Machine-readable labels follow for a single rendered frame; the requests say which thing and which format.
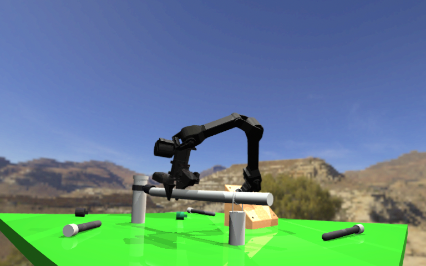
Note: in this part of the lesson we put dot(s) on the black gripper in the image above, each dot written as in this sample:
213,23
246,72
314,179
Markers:
168,180

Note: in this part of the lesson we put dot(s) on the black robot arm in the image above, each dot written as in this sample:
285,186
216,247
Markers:
194,135

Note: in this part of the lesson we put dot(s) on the grey metal post with cap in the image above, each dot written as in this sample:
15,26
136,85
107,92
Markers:
139,200

